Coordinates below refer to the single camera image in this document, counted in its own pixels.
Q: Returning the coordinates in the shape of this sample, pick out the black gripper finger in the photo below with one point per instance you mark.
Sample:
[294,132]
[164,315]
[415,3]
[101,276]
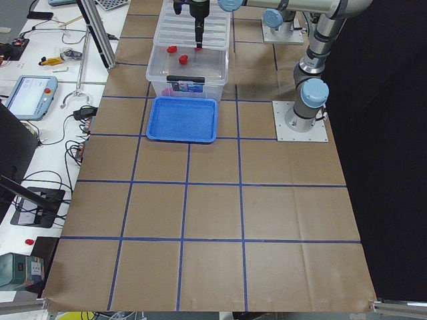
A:
[199,37]

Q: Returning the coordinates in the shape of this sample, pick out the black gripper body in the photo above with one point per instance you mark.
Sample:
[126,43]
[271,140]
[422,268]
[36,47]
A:
[199,8]

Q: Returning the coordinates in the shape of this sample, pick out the clear plastic box lid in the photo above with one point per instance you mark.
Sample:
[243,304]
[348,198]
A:
[179,30]

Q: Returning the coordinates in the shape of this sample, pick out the red block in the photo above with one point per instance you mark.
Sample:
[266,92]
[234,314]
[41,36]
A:
[183,59]
[172,49]

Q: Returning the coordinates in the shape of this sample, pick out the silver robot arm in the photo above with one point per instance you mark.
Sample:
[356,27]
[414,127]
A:
[312,92]
[281,21]

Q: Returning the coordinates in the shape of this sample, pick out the red block in box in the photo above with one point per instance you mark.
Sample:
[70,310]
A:
[172,49]

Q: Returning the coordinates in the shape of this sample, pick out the clear plastic storage box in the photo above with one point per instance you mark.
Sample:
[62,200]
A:
[207,63]

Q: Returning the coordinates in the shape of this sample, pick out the blue plastic tray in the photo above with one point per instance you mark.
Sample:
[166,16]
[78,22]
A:
[180,119]

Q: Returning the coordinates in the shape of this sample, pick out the wooden chopsticks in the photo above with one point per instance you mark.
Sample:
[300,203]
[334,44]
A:
[64,24]

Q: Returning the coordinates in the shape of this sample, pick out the silver hex key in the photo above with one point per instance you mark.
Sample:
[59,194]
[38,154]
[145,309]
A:
[61,70]

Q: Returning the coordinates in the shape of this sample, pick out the black power adapter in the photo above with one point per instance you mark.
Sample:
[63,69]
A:
[85,112]

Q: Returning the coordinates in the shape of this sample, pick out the blue teach pendant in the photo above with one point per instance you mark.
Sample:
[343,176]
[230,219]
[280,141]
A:
[31,97]

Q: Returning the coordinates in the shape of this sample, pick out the brown paper table cover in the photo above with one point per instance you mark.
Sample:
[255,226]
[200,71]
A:
[246,223]

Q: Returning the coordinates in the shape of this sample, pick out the black monitor stand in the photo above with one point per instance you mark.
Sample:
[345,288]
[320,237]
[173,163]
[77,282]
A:
[34,206]

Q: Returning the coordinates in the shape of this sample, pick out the black box latch handle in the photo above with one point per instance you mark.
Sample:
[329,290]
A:
[178,78]

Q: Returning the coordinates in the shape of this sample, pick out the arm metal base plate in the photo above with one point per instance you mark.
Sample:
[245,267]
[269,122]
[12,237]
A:
[282,35]
[291,128]

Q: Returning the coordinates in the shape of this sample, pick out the aluminium frame post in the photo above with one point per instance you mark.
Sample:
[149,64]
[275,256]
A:
[97,30]

